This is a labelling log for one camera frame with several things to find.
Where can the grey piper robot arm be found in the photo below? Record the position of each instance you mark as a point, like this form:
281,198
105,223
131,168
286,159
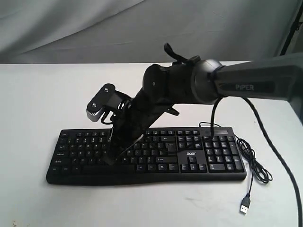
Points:
202,83

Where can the black tripod stand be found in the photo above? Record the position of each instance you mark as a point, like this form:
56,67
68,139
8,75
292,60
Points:
294,27

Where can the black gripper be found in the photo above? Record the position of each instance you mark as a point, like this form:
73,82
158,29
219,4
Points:
129,126

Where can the grey backdrop cloth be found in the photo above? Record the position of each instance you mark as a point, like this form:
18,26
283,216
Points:
125,31

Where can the black acer keyboard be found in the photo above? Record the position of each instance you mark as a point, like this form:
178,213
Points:
180,154

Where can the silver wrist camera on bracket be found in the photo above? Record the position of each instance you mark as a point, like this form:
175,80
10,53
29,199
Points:
106,100

